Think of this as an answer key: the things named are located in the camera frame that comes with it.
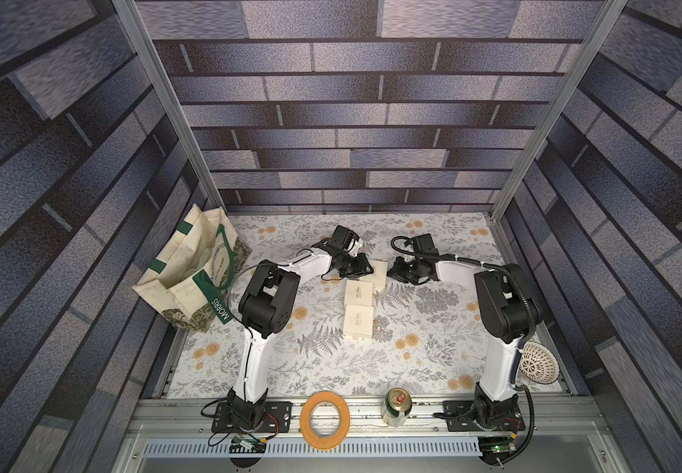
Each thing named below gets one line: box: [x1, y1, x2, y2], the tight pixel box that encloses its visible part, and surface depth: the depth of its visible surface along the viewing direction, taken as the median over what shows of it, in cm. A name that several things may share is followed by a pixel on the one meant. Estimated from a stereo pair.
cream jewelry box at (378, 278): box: [365, 260, 389, 291], surface depth 99 cm
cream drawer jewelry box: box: [342, 303, 375, 337], surface depth 89 cm
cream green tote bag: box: [132, 202, 252, 334], surface depth 89 cm
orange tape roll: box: [299, 390, 351, 451], surface depth 72 cm
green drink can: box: [381, 387, 413, 427], surface depth 68 cm
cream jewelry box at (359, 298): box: [344, 278, 375, 316], surface depth 94 cm
